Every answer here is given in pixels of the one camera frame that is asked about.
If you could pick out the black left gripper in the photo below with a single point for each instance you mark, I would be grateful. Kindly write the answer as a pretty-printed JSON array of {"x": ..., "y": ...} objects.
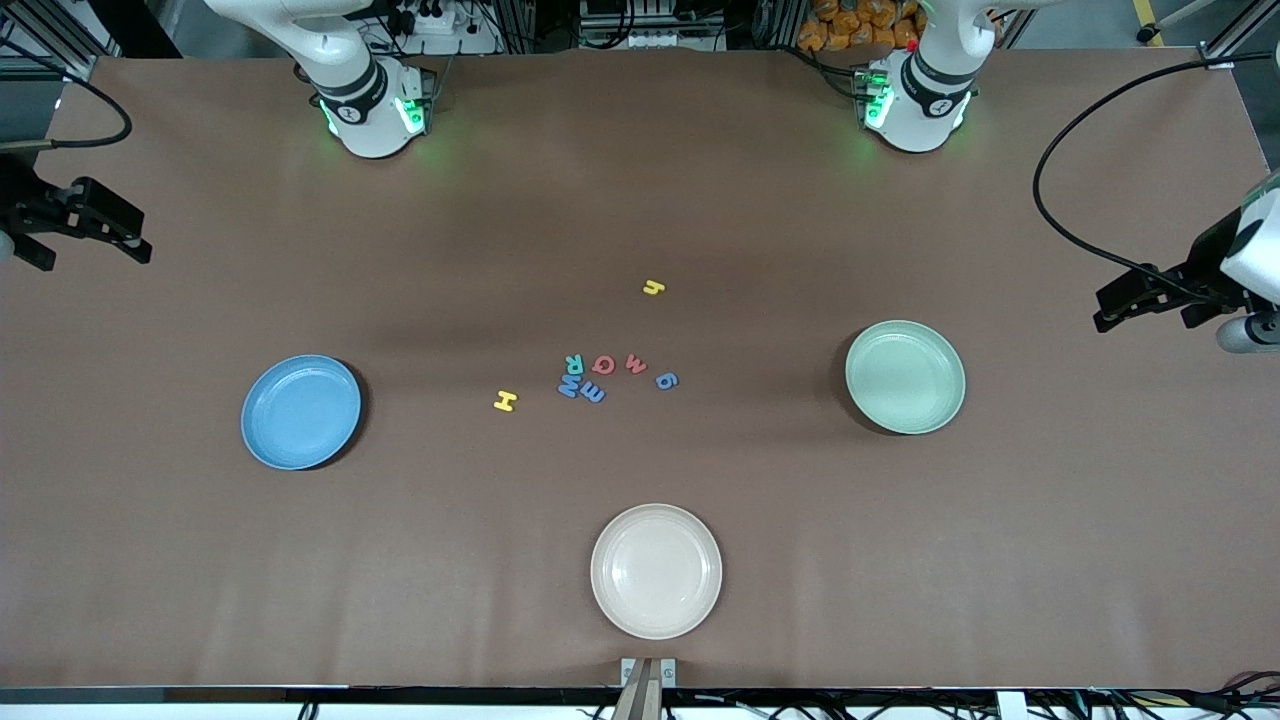
[{"x": 1207, "y": 268}]

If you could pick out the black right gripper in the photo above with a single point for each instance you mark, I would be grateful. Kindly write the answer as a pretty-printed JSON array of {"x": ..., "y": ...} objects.
[{"x": 22, "y": 206}]

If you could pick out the yellow uppercase letter H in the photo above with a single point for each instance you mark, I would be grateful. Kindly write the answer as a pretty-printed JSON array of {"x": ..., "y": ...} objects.
[{"x": 505, "y": 402}]

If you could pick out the yellow lowercase letter h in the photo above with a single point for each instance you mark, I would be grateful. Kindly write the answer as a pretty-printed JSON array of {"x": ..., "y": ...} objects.
[{"x": 653, "y": 291}]

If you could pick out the blue uppercase letter M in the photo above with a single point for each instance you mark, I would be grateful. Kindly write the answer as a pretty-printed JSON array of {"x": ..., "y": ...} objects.
[{"x": 570, "y": 388}]

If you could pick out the red lowercase letter w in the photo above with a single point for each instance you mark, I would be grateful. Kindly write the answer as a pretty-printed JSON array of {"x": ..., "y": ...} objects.
[{"x": 636, "y": 366}]

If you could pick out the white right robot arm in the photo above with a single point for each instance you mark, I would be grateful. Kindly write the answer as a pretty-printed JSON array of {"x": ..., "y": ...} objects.
[{"x": 365, "y": 110}]

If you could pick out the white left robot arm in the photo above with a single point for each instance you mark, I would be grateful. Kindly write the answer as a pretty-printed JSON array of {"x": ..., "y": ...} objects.
[{"x": 915, "y": 110}]

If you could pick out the green plate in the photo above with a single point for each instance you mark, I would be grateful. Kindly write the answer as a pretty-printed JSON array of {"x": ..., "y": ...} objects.
[{"x": 905, "y": 377}]

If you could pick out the blue plate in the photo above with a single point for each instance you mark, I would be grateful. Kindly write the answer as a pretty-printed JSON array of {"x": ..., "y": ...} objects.
[{"x": 300, "y": 412}]

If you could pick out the red uppercase letter Q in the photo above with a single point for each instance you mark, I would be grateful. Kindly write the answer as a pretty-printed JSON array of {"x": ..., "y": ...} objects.
[{"x": 596, "y": 364}]

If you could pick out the blue lowercase letter m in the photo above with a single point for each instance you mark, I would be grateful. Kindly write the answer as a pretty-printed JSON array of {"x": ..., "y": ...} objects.
[{"x": 593, "y": 393}]

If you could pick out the beige plate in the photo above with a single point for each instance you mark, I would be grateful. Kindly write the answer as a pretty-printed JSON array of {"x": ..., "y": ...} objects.
[{"x": 655, "y": 570}]

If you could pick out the orange mesh bag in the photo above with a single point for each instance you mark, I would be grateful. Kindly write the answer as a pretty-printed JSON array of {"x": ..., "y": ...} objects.
[{"x": 850, "y": 25}]

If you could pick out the white power strip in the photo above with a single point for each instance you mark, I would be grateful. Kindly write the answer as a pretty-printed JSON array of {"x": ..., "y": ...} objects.
[{"x": 440, "y": 22}]

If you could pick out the aluminium frame profile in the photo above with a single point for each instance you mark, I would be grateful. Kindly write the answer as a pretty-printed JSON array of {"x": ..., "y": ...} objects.
[
  {"x": 1240, "y": 30},
  {"x": 60, "y": 30}
]

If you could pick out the metal table edge bracket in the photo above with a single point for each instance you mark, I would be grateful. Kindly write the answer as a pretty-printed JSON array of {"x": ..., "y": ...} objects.
[{"x": 648, "y": 690}]

